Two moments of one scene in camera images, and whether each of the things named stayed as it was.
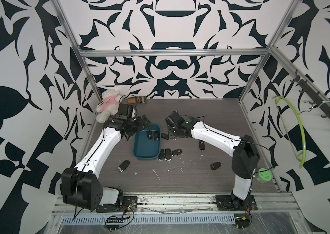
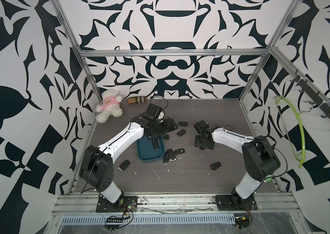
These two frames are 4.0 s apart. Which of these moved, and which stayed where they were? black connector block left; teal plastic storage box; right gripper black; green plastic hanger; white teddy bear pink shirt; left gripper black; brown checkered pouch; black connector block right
Moved: right gripper black; left gripper black; teal plastic storage box
Stayed: black connector block left; green plastic hanger; white teddy bear pink shirt; brown checkered pouch; black connector block right
